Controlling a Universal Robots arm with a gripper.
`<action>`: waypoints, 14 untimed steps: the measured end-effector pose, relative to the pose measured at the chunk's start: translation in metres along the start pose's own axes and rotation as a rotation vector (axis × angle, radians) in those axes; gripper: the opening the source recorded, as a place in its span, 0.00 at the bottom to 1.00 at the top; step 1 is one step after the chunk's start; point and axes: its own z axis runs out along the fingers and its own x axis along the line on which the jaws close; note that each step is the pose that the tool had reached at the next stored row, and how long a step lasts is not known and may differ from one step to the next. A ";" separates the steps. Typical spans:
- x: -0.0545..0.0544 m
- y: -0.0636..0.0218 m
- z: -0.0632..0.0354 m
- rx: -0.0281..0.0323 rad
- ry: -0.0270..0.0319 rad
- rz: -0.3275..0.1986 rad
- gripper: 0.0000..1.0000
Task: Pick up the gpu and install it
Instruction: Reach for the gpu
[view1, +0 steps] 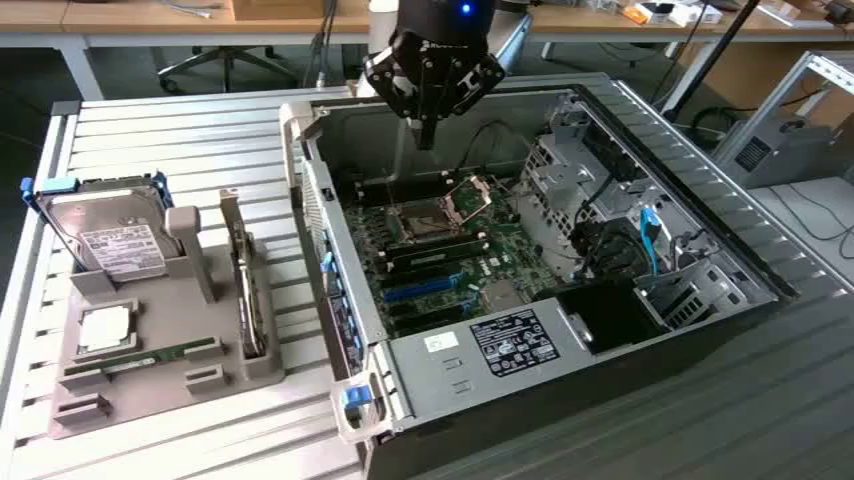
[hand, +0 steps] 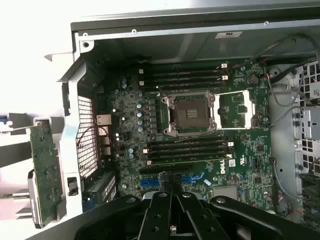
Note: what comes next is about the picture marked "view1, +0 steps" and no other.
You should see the blue case latch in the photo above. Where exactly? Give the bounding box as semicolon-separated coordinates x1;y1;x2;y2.
338;384;372;409

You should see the wooden desk with small boxes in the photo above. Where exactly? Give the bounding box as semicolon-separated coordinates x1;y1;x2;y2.
525;0;854;61

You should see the silver chipset heatsink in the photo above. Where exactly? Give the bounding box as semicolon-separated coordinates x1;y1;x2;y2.
478;282;528;311

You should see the silver CPU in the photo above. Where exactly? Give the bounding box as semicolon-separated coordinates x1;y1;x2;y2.
75;305;134;351

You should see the green RAM stick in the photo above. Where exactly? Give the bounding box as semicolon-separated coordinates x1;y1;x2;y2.
62;339;214;376

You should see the grey computer tower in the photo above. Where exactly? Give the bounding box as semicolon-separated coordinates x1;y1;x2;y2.
712;114;841;189

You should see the metal disk bay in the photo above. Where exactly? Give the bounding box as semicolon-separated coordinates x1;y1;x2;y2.
632;259;748;331

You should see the black slanted pole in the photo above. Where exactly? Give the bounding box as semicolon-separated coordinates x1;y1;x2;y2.
659;0;761;121

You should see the aluminium profile frame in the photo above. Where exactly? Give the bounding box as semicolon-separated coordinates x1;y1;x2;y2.
709;49;854;166

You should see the CPU socket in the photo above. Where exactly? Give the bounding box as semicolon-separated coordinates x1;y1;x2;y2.
392;197;468;246

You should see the green motherboard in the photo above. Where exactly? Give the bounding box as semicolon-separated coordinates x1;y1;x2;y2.
338;174;568;339

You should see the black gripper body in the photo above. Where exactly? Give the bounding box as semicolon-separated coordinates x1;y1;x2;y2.
389;0;498;69

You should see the grey power supply unit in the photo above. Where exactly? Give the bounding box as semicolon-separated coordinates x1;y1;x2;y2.
385;297;595;421

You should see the hard disk in blue caddy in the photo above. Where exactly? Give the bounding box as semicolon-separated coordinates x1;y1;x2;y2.
18;169;185;284

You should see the metal socket cover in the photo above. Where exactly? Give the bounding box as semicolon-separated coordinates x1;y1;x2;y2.
438;173;498;226

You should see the wooden desk with cardboard box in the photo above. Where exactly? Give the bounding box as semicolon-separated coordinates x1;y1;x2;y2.
0;0;372;101

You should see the blue wire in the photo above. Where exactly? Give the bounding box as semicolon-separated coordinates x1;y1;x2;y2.
637;207;665;276

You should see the open black PC case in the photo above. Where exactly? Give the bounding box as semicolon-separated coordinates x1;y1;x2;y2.
277;82;799;480

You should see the metal drive cage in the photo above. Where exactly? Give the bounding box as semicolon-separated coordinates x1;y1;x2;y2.
518;132;668;241

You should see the black wire bundle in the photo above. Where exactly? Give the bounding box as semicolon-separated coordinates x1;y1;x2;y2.
569;172;652;281

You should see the grey parts rack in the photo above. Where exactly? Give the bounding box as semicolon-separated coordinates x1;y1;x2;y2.
42;204;285;441

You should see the white orange small box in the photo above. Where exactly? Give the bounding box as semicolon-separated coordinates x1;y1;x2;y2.
629;1;675;25

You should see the thin metal locking lever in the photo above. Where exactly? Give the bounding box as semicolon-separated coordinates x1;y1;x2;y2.
380;168;402;214

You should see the black labelled RAM stick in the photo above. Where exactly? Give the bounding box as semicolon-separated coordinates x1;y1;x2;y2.
382;237;492;274

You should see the graphics card with metal bracket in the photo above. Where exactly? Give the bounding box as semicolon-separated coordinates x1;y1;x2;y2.
217;187;268;361

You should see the office chair base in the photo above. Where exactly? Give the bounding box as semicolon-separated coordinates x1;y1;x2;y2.
156;44;298;94

